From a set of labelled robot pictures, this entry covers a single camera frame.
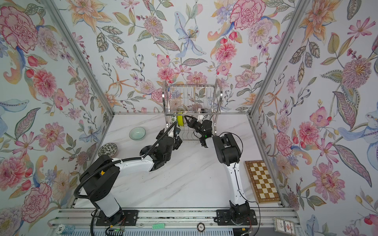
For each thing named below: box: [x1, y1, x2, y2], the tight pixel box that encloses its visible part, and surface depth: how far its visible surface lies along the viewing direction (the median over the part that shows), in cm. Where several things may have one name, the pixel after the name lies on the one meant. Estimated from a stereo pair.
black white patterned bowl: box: [97, 142, 118, 158], surface depth 100 cm
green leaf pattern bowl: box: [171, 115, 178, 123], surface depth 102 cm
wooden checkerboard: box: [243, 160, 282, 204], surface depth 85 cm
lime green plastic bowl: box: [177, 112, 185, 127], surface depth 102 cm
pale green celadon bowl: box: [128, 126, 147, 141], surface depth 106 cm
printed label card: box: [272, 217, 296, 236], surface depth 72 cm
